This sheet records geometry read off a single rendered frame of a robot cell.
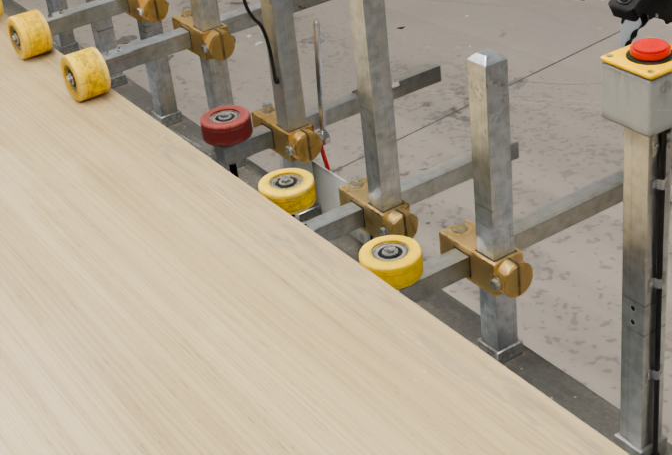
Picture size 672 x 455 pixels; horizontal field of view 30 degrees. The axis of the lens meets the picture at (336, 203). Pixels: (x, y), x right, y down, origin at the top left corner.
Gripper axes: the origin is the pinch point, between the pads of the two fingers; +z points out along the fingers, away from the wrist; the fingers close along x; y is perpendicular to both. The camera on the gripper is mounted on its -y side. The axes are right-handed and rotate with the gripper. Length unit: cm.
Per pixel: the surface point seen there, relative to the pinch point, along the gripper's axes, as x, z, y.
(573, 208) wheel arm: -7.7, 8.5, -28.1
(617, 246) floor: 67, 94, 72
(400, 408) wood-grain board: -27, 4, -77
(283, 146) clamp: 41, 9, -42
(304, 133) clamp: 37, 7, -40
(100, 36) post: 114, 12, -34
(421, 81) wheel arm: 40.9, 9.3, -11.7
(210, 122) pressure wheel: 46, 3, -51
